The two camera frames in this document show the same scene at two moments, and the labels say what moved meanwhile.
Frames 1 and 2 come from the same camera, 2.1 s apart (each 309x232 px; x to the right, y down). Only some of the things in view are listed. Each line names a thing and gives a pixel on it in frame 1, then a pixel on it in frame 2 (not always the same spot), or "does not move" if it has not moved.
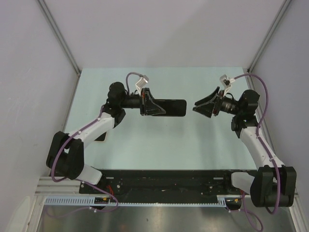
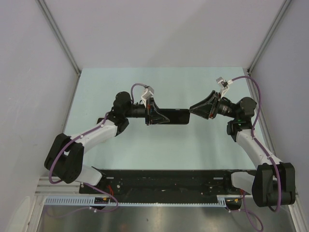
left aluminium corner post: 43,6 does not move
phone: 173,107 → 177,116
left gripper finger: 152,109 → 157,118
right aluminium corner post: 269,35 does not move
